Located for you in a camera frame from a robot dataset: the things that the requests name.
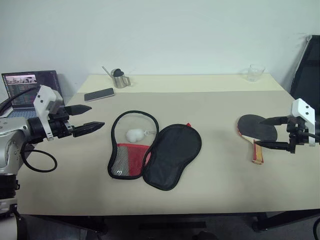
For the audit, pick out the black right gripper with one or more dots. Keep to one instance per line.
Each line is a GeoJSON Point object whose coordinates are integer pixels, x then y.
{"type": "Point", "coordinates": [297, 136]}

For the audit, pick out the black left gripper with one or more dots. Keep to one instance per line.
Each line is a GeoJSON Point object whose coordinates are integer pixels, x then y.
{"type": "Point", "coordinates": [60, 127]}

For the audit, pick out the black rubber table tennis paddle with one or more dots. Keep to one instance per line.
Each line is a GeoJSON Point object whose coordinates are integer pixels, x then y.
{"type": "Point", "coordinates": [252, 127]}

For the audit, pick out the white fluffy pompom zipper pull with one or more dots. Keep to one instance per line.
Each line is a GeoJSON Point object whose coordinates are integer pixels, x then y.
{"type": "Point", "coordinates": [135, 135]}

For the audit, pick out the black red paddle case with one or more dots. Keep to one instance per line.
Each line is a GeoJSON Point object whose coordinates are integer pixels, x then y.
{"type": "Point", "coordinates": [170, 155]}

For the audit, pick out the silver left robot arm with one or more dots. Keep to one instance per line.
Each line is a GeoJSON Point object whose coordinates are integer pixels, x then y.
{"type": "Point", "coordinates": [15, 130]}

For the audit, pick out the small red object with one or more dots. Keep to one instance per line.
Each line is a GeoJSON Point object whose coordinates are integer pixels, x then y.
{"type": "Point", "coordinates": [188, 124]}

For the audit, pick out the black screen smartphone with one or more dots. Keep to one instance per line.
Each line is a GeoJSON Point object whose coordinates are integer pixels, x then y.
{"type": "Point", "coordinates": [99, 94]}

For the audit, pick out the stainless steel milk pitcher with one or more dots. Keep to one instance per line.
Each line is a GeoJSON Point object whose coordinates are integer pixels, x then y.
{"type": "Point", "coordinates": [121, 81]}

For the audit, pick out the black object in pitcher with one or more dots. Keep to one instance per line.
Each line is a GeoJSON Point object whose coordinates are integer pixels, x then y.
{"type": "Point", "coordinates": [118, 72]}

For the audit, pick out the clear glass measuring cup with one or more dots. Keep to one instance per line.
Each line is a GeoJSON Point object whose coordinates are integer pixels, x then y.
{"type": "Point", "coordinates": [253, 73]}

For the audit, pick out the open grey laptop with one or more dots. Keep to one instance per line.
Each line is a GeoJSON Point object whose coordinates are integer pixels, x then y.
{"type": "Point", "coordinates": [27, 87]}

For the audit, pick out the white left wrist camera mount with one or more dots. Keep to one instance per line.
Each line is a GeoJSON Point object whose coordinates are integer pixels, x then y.
{"type": "Point", "coordinates": [45, 97]}

